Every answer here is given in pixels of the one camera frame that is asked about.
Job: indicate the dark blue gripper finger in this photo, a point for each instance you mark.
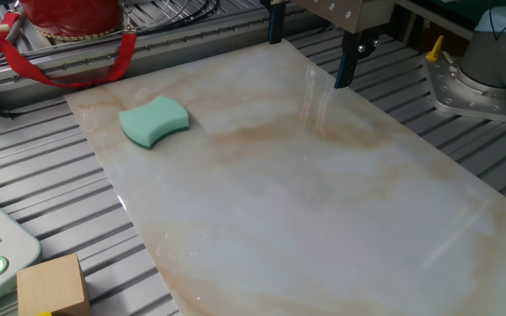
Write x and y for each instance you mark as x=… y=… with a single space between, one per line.
x=347 y=61
x=276 y=22

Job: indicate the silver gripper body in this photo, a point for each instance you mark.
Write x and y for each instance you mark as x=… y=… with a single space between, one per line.
x=345 y=11

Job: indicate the green sponge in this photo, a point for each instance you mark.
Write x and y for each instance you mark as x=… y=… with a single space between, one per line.
x=152 y=118

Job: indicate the yellow plastic clip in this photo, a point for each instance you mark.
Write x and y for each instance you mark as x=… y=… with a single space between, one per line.
x=435 y=50

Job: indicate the marble pattern board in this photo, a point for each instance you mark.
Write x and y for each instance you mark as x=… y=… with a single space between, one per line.
x=279 y=197

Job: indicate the red round container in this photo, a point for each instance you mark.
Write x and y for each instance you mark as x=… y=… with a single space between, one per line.
x=73 y=15

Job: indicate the wooden block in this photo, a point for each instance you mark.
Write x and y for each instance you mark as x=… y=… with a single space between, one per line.
x=51 y=285

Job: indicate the white teach pendant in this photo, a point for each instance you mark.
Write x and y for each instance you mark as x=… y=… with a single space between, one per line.
x=2 y=250

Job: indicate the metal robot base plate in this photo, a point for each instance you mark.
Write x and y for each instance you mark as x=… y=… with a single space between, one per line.
x=450 y=94

